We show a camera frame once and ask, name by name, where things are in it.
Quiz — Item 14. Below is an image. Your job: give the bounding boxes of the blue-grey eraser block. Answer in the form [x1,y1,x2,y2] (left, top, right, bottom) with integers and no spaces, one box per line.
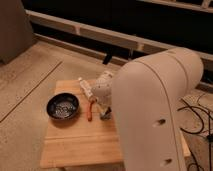
[100,114,110,120]

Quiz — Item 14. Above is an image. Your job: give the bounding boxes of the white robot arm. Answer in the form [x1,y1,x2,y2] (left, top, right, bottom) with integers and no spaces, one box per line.
[92,47,203,171]

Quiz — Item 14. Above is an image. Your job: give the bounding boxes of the white tube with label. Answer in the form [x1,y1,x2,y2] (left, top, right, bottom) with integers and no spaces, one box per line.
[78,77,96,101]

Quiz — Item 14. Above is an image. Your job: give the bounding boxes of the black round bowl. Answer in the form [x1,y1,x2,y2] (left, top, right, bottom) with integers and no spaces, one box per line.
[46,93,79,120]

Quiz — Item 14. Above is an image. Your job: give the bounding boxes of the black floor cables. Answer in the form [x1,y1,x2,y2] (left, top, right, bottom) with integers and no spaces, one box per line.
[177,91,213,171]

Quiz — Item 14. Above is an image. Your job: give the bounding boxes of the white shelf rail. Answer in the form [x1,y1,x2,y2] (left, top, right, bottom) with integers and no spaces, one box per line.
[25,9,213,73]

